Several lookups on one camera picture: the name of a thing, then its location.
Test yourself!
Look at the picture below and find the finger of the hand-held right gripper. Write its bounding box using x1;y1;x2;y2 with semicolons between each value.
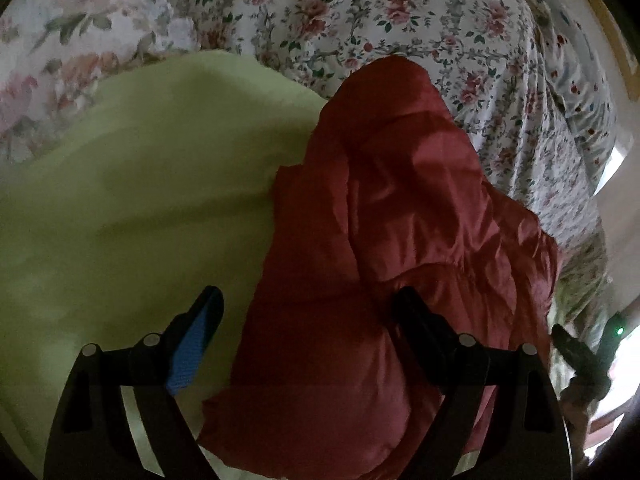
550;323;602;388

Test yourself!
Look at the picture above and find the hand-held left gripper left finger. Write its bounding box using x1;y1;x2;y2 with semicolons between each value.
44;285;225;480

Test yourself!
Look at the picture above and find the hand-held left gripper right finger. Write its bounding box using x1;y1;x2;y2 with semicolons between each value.
391;286;574;480

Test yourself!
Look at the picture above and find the red quilted jacket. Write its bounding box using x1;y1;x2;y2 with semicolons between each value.
197;55;566;480

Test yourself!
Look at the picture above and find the green bed sheet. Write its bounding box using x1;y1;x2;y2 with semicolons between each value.
0;50;331;480

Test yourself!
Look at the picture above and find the small-rose floral quilt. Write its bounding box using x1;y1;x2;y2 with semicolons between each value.
190;0;618;346

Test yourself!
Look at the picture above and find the large-flower print pillow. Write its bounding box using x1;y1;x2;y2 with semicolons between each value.
0;0;261;163

